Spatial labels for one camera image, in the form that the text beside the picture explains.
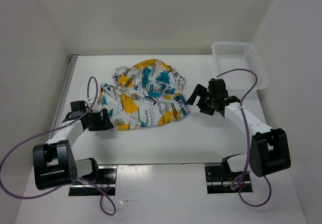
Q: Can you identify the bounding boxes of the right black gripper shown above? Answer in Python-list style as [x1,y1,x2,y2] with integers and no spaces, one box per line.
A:
[186,84,216,116]

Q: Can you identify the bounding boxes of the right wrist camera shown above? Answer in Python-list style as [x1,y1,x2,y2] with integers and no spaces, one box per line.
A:
[208,78,240,104]

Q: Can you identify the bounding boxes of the white teal yellow patterned shorts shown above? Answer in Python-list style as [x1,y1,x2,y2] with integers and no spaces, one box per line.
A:
[100,59,190,130]

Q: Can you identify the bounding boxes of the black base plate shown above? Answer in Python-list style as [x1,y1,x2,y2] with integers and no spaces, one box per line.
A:
[68,165,118,197]
[204,163,253,194]

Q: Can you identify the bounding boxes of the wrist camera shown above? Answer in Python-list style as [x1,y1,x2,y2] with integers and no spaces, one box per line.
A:
[69,98,101,117]
[208,78,240,104]

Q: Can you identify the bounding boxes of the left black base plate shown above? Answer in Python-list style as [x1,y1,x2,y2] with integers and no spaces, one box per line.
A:
[68,165,118,197]

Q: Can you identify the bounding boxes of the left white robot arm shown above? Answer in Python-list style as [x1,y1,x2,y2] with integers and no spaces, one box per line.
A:
[33,109,114,190]

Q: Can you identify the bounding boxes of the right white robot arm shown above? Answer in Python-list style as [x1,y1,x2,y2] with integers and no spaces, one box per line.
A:
[186,84,291,180]

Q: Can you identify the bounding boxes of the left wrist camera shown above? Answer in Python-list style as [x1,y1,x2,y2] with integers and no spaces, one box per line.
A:
[69,98,101,117]

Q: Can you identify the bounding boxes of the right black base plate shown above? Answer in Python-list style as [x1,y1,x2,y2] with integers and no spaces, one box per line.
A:
[204,163,253,194]

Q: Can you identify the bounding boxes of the white perforated plastic basket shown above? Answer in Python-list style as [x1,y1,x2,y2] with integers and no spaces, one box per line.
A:
[212,42,269,90]

